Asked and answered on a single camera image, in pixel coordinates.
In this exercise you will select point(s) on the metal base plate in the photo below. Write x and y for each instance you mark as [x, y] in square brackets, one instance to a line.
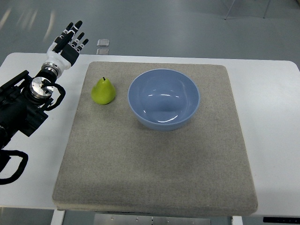
[113, 219]

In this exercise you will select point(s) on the green pear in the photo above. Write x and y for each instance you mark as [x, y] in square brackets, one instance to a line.
[103, 92]

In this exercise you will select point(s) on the blue bowl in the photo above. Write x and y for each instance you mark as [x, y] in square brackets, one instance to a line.
[163, 99]

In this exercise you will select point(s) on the floor outlet plate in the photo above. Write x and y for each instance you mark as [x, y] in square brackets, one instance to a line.
[102, 51]
[103, 42]

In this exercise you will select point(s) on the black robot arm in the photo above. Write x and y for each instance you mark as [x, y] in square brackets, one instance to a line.
[24, 101]

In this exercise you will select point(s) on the grey felt mat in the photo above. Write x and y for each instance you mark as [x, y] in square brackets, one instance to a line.
[113, 163]

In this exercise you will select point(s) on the upper floor outlet plate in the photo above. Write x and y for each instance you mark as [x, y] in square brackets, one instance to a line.
[103, 42]

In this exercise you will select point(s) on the lower floor outlet plate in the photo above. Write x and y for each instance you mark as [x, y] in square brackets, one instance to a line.
[102, 51]

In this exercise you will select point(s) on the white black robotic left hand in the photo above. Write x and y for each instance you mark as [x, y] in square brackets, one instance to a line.
[65, 50]

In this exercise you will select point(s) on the chair legs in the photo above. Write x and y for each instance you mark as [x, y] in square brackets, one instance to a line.
[247, 8]

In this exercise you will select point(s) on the black control panel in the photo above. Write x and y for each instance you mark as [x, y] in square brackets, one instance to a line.
[283, 220]

